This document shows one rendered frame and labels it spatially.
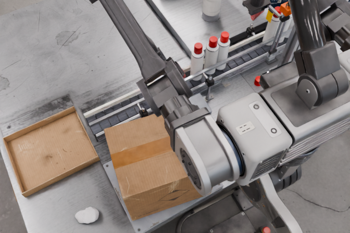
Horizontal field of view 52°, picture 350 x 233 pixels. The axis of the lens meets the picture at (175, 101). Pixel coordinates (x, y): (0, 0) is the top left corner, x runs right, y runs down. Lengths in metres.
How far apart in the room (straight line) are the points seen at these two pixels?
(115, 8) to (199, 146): 0.39
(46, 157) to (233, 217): 1.00
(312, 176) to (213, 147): 1.76
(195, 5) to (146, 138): 0.91
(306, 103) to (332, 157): 1.78
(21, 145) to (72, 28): 0.64
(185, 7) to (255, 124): 1.21
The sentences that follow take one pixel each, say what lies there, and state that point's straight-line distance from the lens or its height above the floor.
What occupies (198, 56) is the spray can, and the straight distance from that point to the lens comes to 1.41.
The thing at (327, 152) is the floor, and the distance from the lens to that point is 2.53.
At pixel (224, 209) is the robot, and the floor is 0.24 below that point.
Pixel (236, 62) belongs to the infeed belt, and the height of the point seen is 0.88.
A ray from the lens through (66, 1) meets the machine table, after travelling 2.02.
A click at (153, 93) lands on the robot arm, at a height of 1.46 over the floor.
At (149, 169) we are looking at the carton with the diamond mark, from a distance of 1.09.
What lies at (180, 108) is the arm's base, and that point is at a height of 1.49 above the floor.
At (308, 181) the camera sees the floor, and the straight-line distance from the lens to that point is 2.41.
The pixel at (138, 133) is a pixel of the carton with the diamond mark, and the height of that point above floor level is 1.12.
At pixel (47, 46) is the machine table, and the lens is 1.83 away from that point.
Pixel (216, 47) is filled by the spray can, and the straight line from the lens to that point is 1.44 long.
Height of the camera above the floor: 2.14
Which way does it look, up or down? 58 degrees down
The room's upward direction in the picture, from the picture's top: straight up
